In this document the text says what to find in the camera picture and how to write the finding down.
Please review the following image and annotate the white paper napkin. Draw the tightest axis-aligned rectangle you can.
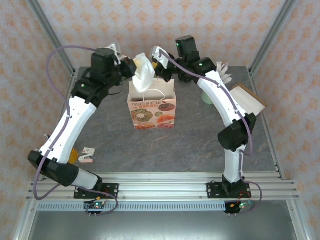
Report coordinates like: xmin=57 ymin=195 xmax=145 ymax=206
xmin=131 ymin=52 xmax=156 ymax=94

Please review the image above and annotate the printed paper takeout bag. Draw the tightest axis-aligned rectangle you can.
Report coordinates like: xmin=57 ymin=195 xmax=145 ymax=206
xmin=127 ymin=77 xmax=177 ymax=131

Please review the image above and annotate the brown cardboard napkin box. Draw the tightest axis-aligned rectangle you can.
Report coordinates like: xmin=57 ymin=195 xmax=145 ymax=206
xmin=229 ymin=83 xmax=268 ymax=118

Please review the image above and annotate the white napkin stack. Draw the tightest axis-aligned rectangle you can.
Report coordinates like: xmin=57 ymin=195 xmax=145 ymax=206
xmin=231 ymin=86 xmax=266 ymax=117

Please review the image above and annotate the yellow pen cup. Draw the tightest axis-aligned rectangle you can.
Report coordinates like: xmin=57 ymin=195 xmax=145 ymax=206
xmin=69 ymin=147 xmax=79 ymax=165

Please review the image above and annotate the pink stapler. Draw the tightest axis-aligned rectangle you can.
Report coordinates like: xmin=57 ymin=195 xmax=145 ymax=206
xmin=78 ymin=154 xmax=94 ymax=165

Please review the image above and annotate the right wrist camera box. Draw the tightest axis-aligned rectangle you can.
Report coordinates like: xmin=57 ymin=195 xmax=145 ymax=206
xmin=149 ymin=45 xmax=171 ymax=70

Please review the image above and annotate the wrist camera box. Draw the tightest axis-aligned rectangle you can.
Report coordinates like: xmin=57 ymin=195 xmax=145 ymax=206
xmin=106 ymin=42 xmax=129 ymax=65
xmin=149 ymin=45 xmax=171 ymax=70

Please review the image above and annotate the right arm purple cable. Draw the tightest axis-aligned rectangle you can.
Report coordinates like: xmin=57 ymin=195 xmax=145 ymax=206
xmin=158 ymin=49 xmax=263 ymax=216

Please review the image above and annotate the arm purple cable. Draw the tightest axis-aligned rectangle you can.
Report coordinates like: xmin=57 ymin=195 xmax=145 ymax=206
xmin=158 ymin=49 xmax=263 ymax=216
xmin=32 ymin=45 xmax=120 ymax=216

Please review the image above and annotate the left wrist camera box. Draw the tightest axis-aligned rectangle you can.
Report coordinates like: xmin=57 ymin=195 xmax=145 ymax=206
xmin=106 ymin=42 xmax=129 ymax=65

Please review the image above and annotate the aluminium table side rail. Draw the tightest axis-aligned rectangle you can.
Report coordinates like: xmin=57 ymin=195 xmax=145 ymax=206
xmin=247 ymin=67 xmax=286 ymax=181
xmin=39 ymin=69 xmax=79 ymax=181

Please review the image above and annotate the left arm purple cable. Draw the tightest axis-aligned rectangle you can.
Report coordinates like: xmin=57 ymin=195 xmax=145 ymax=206
xmin=32 ymin=45 xmax=120 ymax=216

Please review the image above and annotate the aluminium frame post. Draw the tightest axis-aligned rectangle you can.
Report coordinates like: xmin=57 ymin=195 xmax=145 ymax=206
xmin=26 ymin=0 xmax=77 ymax=77
xmin=248 ymin=0 xmax=298 ymax=76

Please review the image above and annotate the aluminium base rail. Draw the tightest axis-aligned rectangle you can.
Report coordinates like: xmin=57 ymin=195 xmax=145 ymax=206
xmin=26 ymin=172 xmax=301 ymax=201

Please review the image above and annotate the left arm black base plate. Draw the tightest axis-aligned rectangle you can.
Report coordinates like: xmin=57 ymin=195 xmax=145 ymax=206
xmin=73 ymin=183 xmax=120 ymax=200

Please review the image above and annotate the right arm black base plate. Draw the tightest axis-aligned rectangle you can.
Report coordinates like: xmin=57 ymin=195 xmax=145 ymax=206
xmin=206 ymin=182 xmax=251 ymax=200

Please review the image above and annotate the slotted grey cable duct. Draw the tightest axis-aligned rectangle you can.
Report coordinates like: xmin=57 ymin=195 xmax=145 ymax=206
xmin=36 ymin=202 xmax=227 ymax=213

